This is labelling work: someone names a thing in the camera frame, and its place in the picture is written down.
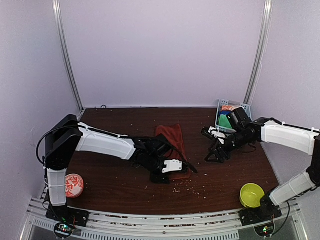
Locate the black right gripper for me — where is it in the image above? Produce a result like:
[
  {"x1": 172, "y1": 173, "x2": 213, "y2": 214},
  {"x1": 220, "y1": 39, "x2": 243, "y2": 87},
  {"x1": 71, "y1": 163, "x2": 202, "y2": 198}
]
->
[{"x1": 205, "y1": 128, "x2": 252, "y2": 164}]

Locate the green microfibre towel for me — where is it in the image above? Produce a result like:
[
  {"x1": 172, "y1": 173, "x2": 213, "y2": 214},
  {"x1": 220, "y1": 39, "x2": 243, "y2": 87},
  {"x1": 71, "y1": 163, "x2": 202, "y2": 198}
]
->
[{"x1": 218, "y1": 115, "x2": 233, "y2": 129}]

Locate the dark red towel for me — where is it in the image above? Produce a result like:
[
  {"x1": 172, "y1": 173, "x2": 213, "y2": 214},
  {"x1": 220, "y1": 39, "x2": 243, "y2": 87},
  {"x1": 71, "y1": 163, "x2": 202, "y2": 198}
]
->
[{"x1": 155, "y1": 123, "x2": 191, "y2": 181}]

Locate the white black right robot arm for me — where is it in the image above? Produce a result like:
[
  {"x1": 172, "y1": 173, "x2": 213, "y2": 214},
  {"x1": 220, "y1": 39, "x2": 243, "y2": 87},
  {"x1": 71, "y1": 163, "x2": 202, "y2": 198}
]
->
[{"x1": 215, "y1": 107, "x2": 320, "y2": 221}]

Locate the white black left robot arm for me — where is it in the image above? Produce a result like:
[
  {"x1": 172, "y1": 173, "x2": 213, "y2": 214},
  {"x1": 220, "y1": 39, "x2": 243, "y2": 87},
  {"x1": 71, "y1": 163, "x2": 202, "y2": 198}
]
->
[{"x1": 38, "y1": 114, "x2": 198, "y2": 222}]

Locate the blue folded towel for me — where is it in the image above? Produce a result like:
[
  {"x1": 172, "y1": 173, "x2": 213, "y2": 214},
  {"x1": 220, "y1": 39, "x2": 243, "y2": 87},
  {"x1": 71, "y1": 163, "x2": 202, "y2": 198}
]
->
[{"x1": 218, "y1": 111, "x2": 231, "y2": 116}]

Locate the orange white patterned cloth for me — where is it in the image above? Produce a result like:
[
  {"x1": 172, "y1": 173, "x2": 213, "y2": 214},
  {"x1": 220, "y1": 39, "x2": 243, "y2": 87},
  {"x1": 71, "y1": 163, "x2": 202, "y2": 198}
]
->
[{"x1": 220, "y1": 105, "x2": 241, "y2": 112}]

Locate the light blue perforated basket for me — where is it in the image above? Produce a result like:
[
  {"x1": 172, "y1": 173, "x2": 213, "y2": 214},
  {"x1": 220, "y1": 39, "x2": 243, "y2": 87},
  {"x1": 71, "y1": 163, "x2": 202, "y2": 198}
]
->
[{"x1": 215, "y1": 99, "x2": 252, "y2": 133}]

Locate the yellow-green bowl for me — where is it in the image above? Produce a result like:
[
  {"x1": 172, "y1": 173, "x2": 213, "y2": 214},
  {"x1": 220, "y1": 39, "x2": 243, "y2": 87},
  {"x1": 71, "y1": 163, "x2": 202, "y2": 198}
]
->
[{"x1": 239, "y1": 183, "x2": 265, "y2": 209}]

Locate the red white patterned plate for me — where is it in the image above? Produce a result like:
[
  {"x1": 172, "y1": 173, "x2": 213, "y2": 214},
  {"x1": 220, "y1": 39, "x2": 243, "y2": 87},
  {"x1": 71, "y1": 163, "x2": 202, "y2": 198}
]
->
[{"x1": 65, "y1": 173, "x2": 84, "y2": 198}]

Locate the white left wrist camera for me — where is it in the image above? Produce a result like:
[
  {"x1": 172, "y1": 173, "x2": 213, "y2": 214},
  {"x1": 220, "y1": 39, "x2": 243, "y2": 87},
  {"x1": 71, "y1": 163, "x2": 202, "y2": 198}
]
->
[{"x1": 161, "y1": 159, "x2": 183, "y2": 174}]

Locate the aluminium front rail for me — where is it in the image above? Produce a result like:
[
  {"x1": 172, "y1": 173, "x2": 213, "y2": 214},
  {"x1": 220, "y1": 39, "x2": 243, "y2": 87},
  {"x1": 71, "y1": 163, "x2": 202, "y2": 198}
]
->
[{"x1": 24, "y1": 197, "x2": 301, "y2": 240}]

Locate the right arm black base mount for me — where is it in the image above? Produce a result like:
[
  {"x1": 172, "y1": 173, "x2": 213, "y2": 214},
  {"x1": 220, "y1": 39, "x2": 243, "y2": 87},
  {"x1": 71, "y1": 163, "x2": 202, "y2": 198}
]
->
[{"x1": 239, "y1": 200, "x2": 282, "y2": 226}]

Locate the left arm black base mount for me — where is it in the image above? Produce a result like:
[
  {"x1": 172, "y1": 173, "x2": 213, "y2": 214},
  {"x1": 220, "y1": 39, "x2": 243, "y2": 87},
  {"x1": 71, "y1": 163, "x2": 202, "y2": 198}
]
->
[{"x1": 45, "y1": 203, "x2": 89, "y2": 227}]

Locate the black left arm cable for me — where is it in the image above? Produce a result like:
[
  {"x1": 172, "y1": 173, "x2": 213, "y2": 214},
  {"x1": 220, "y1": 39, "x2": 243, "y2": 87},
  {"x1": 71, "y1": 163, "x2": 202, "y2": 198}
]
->
[{"x1": 36, "y1": 126, "x2": 199, "y2": 175}]

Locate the right aluminium frame post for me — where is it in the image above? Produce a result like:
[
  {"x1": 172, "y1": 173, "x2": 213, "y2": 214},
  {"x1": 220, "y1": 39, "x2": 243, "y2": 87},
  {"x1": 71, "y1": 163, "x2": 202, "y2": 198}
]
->
[{"x1": 244, "y1": 0, "x2": 274, "y2": 105}]

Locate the aluminium frame post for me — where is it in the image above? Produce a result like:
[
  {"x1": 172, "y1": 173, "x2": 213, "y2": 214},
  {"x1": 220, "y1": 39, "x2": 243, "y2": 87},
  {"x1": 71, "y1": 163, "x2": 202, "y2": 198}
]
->
[
  {"x1": 244, "y1": 0, "x2": 274, "y2": 105},
  {"x1": 52, "y1": 0, "x2": 84, "y2": 112}
]

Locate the left aluminium frame post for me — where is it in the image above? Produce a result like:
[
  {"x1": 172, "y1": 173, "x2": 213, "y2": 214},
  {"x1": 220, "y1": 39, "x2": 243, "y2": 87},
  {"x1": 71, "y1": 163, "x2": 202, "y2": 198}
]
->
[{"x1": 52, "y1": 0, "x2": 84, "y2": 112}]

